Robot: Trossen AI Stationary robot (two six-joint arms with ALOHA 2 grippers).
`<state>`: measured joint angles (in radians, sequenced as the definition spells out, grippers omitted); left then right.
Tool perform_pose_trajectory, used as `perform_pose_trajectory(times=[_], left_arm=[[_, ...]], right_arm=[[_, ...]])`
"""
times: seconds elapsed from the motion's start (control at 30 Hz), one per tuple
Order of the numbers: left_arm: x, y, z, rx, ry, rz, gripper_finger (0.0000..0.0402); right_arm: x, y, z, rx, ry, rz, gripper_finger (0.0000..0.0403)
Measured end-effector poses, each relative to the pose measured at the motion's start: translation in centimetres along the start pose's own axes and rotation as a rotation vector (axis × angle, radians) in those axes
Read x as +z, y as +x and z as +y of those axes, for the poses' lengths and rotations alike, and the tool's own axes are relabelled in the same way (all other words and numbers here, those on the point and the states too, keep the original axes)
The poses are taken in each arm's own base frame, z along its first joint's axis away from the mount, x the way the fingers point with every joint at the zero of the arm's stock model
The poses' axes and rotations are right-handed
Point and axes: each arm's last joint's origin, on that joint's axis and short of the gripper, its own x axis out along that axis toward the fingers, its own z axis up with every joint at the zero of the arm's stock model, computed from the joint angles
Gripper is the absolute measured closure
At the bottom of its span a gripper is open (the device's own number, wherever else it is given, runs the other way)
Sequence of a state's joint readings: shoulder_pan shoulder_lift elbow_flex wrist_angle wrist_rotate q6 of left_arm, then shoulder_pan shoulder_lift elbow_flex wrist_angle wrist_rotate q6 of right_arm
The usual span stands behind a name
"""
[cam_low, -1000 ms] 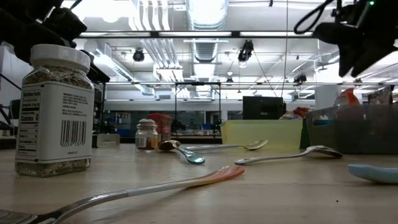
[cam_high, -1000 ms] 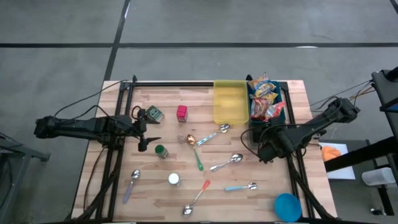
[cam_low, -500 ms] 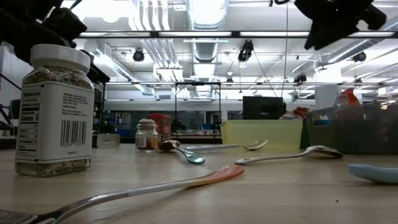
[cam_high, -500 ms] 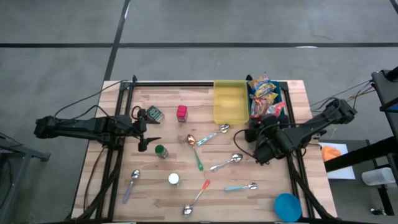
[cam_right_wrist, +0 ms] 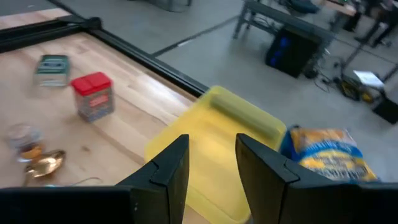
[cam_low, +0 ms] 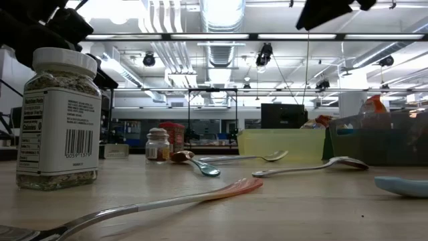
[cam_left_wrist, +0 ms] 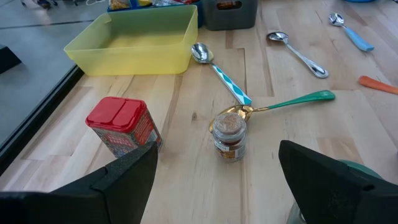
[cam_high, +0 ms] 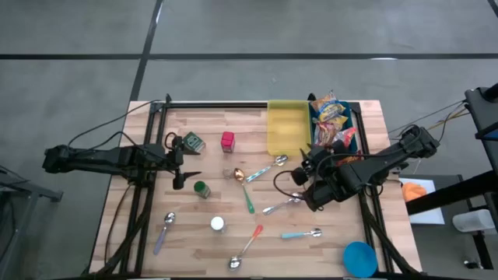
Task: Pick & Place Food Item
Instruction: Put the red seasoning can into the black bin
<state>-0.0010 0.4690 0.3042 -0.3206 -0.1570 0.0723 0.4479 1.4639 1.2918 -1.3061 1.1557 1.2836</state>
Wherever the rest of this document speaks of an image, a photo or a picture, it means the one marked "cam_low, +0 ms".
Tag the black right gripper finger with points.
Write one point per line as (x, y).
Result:
(321, 13)

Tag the large black monitor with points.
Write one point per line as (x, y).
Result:
(282, 115)

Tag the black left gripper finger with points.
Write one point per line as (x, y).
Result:
(107, 78)

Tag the black ceiling spotlight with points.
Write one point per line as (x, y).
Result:
(148, 59)
(387, 61)
(322, 84)
(264, 53)

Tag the large herb spice jar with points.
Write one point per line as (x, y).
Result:
(58, 134)

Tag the white room column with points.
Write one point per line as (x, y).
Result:
(352, 103)

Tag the grey plastic basket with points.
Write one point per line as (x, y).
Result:
(384, 140)

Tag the small glass spice jar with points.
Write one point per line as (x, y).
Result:
(157, 147)

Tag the orange chicken ramen packet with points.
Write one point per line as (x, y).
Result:
(372, 105)

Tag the yellow translucent plastic bin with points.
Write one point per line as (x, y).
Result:
(284, 144)

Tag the black background stand frame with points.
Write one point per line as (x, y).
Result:
(212, 89)

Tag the all silver metal spoon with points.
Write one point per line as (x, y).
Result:
(301, 169)

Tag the red spice tin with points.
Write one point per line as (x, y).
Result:
(177, 137)

